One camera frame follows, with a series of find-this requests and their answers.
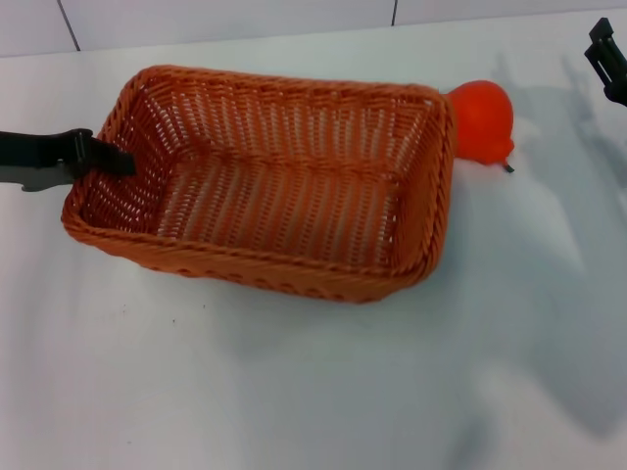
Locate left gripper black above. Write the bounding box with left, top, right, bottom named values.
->
left=0, top=127, right=136, bottom=177

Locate orange toy pear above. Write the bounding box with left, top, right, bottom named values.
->
left=447, top=77, right=516, bottom=174

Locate orange woven plastic basket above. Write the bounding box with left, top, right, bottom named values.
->
left=61, top=64, right=457, bottom=307

